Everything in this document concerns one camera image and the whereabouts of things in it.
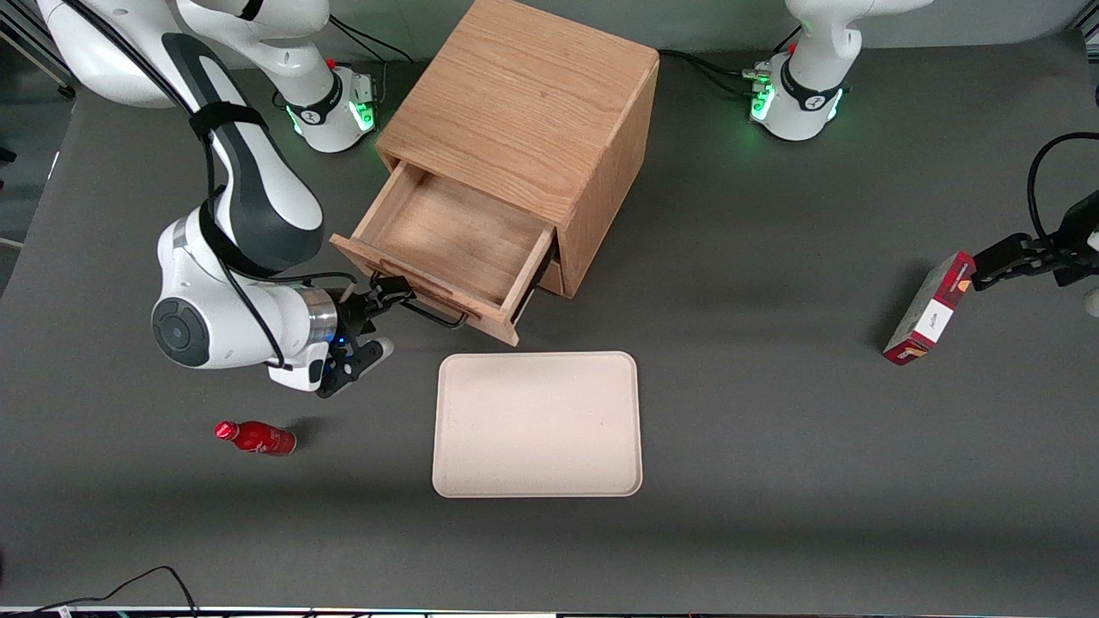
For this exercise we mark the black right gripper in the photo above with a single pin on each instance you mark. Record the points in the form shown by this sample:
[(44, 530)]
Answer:
[(355, 318)]

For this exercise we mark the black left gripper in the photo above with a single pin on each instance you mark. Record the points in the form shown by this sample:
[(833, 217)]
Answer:
[(1075, 233)]

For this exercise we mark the wooden drawer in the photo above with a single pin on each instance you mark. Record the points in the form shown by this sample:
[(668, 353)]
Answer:
[(455, 236)]

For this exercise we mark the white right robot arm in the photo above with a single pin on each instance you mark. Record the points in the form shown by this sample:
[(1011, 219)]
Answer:
[(258, 206)]

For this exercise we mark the wooden drawer cabinet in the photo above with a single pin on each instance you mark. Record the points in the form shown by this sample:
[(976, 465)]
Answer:
[(515, 94)]

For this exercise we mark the red and white box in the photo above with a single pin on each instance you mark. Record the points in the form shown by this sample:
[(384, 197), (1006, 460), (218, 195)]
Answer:
[(932, 313)]

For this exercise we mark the red bottle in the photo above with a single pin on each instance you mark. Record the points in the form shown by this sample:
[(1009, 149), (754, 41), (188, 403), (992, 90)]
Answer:
[(262, 438)]

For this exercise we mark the beige rectangular tray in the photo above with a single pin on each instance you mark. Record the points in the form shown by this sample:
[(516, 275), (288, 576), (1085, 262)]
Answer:
[(537, 425)]

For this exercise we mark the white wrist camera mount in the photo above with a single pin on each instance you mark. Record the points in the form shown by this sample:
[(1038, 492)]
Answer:
[(1092, 302), (296, 371)]

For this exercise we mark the aluminium frame rail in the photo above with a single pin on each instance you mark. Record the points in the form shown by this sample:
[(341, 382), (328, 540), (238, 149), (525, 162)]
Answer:
[(62, 86)]

